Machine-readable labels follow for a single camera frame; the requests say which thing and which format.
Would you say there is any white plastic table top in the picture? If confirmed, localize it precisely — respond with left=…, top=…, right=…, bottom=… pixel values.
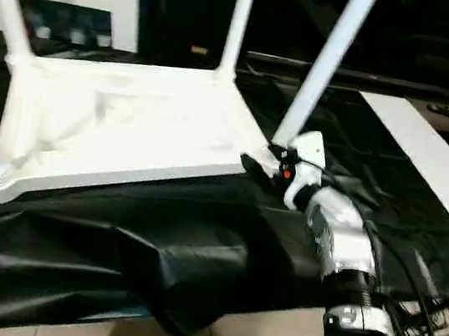
left=0, top=35, right=289, bottom=246

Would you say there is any black bar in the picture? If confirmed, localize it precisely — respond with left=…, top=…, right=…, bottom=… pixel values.
left=245, top=50, right=441, bottom=96

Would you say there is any black plastic mat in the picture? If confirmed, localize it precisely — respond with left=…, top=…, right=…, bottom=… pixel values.
left=0, top=27, right=449, bottom=336

